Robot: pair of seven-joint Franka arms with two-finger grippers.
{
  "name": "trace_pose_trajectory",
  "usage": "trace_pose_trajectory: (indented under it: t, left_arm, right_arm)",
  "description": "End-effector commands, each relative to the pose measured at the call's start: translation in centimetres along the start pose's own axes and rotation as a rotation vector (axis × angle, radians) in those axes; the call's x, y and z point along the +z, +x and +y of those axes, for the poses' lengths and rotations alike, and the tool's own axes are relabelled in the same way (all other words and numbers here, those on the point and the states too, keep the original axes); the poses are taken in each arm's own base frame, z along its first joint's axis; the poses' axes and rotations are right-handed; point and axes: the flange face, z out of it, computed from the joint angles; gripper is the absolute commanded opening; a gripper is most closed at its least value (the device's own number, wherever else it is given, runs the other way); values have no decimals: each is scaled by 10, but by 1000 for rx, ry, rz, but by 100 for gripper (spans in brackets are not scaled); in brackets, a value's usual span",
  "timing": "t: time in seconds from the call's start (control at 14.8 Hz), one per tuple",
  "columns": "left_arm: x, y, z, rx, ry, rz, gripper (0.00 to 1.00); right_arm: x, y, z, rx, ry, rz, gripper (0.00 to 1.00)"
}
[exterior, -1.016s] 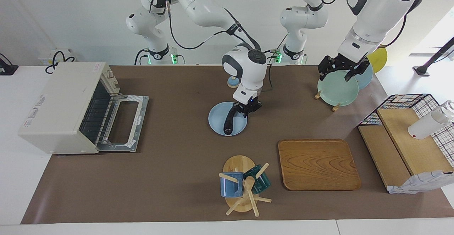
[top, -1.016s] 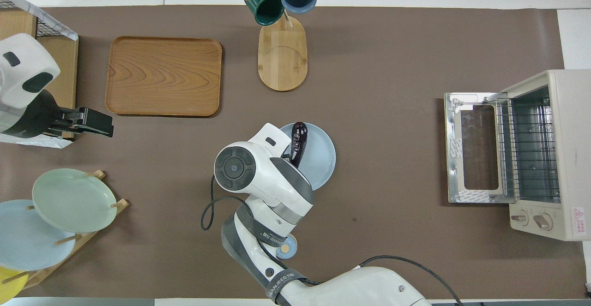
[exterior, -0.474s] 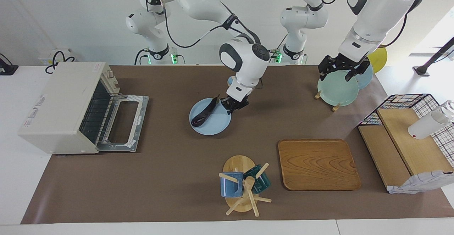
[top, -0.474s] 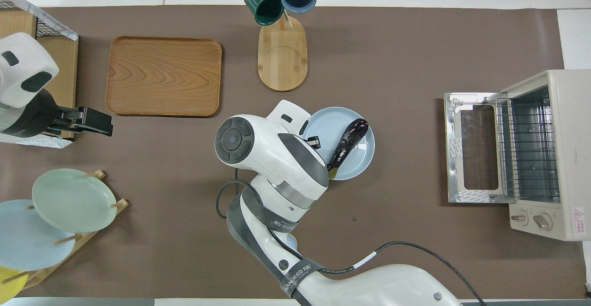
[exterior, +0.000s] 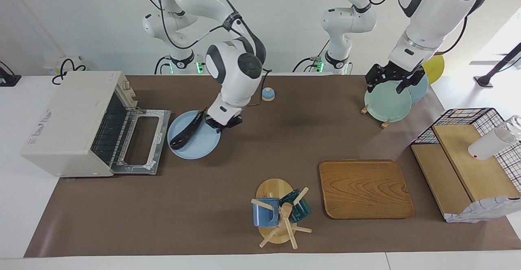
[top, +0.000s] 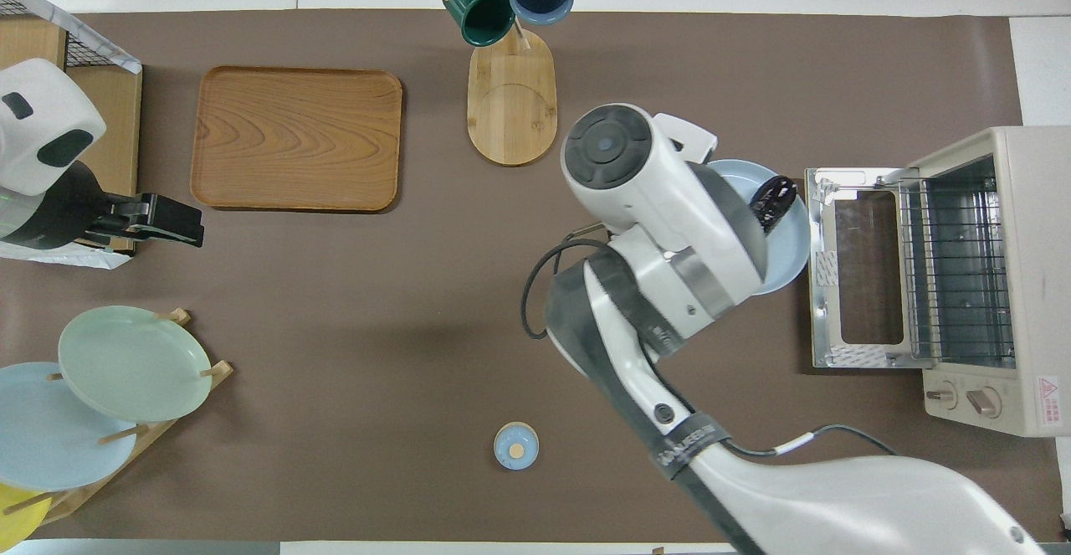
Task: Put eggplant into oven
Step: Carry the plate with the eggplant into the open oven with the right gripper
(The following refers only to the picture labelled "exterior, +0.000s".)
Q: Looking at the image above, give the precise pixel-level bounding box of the dark purple eggplant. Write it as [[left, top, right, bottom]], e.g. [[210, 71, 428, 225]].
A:
[[169, 109, 206, 150]]

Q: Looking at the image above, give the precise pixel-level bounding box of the yellow plate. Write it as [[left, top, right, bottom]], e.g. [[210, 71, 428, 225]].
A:
[[421, 54, 445, 85]]

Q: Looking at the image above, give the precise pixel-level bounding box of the rectangular wooden tray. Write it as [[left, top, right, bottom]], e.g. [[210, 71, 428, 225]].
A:
[[319, 159, 415, 220]]

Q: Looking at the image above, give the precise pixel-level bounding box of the blue mug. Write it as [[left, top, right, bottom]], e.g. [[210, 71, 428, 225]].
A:
[[253, 197, 280, 227]]

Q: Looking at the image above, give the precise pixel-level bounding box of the wooden mug tree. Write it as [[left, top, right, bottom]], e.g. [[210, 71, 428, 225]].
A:
[[251, 178, 313, 249]]

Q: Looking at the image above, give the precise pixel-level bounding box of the oven wire rack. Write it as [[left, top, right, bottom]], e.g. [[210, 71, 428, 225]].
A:
[[90, 95, 136, 165]]

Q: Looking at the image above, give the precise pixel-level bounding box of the light blue racked plate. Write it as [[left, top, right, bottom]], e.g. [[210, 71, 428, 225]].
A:
[[407, 75, 429, 103]]

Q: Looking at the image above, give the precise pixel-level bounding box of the white cup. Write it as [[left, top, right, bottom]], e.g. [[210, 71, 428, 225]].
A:
[[468, 115, 521, 160]]

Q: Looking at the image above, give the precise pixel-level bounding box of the white power strip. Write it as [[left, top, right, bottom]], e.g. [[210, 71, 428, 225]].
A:
[[44, 55, 88, 76]]

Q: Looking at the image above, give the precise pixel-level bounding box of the wooden plate rack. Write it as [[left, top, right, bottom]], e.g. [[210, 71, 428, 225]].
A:
[[361, 104, 391, 129]]

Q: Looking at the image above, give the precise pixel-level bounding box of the black angled stand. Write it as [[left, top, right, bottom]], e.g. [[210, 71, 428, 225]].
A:
[[473, 42, 521, 88]]

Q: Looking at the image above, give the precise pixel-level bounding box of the dark green mug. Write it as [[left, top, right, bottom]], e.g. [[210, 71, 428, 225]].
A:
[[279, 189, 311, 223]]

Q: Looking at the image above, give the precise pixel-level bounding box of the wooden wire shelf rack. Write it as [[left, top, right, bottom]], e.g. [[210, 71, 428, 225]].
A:
[[411, 124, 521, 221]]

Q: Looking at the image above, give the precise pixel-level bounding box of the pale green plate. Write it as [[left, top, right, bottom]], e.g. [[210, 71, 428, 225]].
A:
[[364, 79, 412, 123]]

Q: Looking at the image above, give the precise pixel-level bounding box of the light blue round plate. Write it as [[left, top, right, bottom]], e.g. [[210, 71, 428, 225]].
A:
[[167, 110, 221, 160]]

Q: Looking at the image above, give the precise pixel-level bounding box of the brown table mat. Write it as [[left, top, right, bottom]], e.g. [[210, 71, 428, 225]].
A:
[[24, 75, 521, 257]]

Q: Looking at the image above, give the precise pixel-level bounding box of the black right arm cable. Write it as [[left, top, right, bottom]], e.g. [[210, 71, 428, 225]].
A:
[[140, 0, 272, 108]]

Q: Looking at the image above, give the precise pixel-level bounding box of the beige toaster oven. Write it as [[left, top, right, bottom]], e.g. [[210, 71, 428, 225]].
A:
[[20, 71, 171, 178]]

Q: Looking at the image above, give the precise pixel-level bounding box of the black coiled cable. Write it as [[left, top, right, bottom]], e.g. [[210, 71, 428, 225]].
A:
[[52, 58, 87, 85]]

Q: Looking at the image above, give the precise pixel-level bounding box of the white marbled cloth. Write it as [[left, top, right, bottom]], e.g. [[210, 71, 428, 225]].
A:
[[445, 196, 521, 223]]

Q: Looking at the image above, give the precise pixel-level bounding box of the black desk clamp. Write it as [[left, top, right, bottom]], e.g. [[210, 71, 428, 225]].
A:
[[0, 60, 22, 87]]

